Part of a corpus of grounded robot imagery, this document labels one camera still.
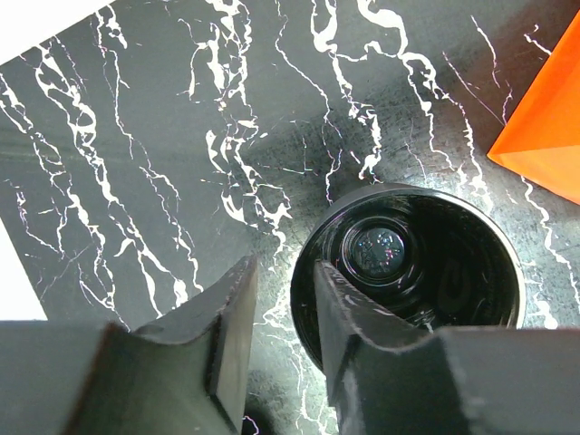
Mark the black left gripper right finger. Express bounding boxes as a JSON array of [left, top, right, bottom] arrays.
[[314, 261, 579, 434]]

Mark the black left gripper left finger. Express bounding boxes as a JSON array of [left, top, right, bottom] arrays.
[[1, 256, 257, 434]]

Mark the stack of black cups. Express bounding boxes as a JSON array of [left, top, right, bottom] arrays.
[[290, 183, 527, 366]]

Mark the orange paper bag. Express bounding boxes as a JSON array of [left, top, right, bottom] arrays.
[[488, 15, 579, 204]]

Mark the stack of black lids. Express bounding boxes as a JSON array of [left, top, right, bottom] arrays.
[[241, 415, 261, 435]]

